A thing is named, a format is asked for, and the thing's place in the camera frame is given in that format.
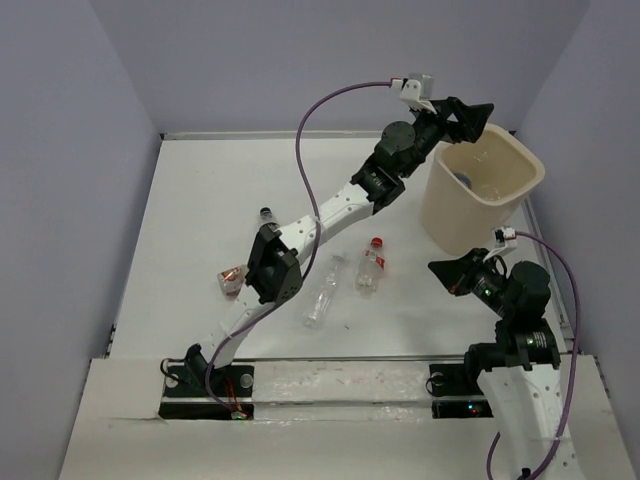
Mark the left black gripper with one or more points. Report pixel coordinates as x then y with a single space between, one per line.
470 120

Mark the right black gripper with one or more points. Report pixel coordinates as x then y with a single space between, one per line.
453 272

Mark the blue label bottle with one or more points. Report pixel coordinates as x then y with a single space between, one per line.
464 179

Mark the red label clear bottle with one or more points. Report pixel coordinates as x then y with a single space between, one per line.
371 266

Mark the clear white cap bottle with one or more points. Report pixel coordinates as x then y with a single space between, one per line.
323 291

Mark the crushed red cap bottle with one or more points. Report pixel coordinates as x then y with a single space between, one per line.
231 280

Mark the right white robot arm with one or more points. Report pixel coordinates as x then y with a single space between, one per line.
519 373

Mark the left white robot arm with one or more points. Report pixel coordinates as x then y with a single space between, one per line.
274 274

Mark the cream plastic bin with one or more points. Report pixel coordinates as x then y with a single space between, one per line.
454 217

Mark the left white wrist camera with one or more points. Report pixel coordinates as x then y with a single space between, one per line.
416 92

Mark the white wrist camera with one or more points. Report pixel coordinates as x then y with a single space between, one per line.
505 238
416 92

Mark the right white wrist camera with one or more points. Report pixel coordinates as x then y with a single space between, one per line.
505 238

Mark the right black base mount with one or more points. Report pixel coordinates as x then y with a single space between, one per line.
453 395

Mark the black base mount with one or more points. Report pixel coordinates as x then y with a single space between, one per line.
192 392
453 395

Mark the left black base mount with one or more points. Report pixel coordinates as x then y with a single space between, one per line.
192 392

